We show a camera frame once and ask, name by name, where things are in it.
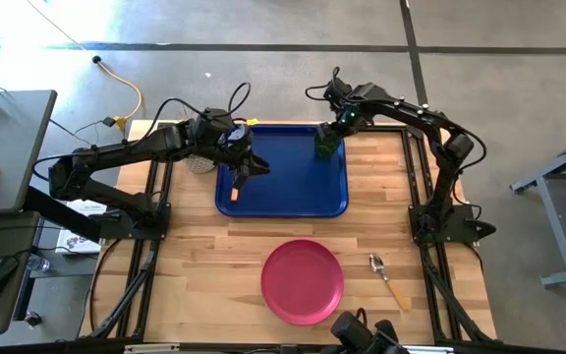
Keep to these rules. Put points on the black bulky device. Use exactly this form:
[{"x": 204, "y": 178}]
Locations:
[{"x": 356, "y": 334}]

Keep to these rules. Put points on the yellow label tag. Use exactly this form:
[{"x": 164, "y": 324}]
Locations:
[{"x": 252, "y": 121}]

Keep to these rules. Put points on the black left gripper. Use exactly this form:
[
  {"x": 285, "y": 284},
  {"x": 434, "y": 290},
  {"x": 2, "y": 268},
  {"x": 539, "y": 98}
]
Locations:
[{"x": 239, "y": 157}]

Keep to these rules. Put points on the grey metal cart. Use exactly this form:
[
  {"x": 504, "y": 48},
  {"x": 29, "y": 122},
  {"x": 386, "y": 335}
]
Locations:
[{"x": 553, "y": 221}]

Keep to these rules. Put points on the black diagonal support bar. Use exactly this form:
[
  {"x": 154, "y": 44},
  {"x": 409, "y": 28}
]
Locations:
[{"x": 62, "y": 214}]

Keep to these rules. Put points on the black round floor plug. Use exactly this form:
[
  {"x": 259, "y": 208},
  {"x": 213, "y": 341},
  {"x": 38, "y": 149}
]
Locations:
[{"x": 96, "y": 59}]

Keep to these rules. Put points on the white printed booklet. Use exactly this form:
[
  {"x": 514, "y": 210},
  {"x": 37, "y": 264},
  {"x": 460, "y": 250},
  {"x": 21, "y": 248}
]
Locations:
[{"x": 74, "y": 243}]

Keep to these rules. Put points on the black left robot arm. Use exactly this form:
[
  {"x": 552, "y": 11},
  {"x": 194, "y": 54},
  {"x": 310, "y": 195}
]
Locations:
[{"x": 116, "y": 150}]

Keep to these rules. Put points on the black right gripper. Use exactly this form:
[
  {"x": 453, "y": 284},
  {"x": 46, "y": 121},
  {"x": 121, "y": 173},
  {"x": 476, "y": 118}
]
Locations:
[{"x": 342, "y": 132}]

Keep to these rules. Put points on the black caster wheel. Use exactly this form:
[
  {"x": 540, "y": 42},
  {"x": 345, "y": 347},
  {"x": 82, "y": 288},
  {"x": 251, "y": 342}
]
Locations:
[{"x": 33, "y": 319}]

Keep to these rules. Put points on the green ribbed cup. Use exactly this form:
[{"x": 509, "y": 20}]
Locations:
[{"x": 328, "y": 146}]

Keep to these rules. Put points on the green succulent in white pot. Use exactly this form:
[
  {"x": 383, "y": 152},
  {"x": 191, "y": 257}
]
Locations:
[{"x": 199, "y": 166}]

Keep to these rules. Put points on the blue plastic tray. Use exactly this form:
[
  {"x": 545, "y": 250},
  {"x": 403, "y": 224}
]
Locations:
[{"x": 293, "y": 187}]

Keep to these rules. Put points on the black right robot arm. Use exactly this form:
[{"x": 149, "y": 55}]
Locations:
[{"x": 411, "y": 109}]

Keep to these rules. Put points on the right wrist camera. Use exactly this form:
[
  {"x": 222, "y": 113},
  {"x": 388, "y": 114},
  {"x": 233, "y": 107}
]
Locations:
[{"x": 348, "y": 117}]

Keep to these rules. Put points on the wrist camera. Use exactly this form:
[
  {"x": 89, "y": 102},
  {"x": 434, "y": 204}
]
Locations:
[
  {"x": 348, "y": 117},
  {"x": 238, "y": 135}
]

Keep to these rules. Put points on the black aluminium table frame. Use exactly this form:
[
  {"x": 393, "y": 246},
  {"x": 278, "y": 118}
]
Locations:
[{"x": 414, "y": 134}]

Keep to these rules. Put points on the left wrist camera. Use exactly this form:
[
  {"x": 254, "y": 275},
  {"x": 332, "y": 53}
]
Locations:
[{"x": 238, "y": 135}]

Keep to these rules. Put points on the clear water bottle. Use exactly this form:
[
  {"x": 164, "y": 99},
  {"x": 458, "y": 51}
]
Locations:
[{"x": 38, "y": 264}]

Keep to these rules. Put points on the pink round plate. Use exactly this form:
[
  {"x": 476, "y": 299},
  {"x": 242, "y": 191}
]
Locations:
[{"x": 302, "y": 282}]

